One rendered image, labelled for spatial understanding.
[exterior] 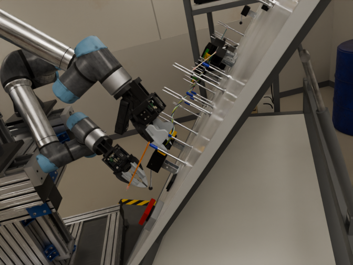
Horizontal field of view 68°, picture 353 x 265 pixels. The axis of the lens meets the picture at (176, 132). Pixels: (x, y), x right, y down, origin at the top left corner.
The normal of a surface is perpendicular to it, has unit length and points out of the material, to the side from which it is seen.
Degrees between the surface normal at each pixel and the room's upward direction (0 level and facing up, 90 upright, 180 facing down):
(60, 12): 90
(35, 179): 90
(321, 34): 90
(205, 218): 0
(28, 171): 90
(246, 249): 0
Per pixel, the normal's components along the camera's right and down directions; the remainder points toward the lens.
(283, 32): -0.29, 0.51
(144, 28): 0.11, 0.46
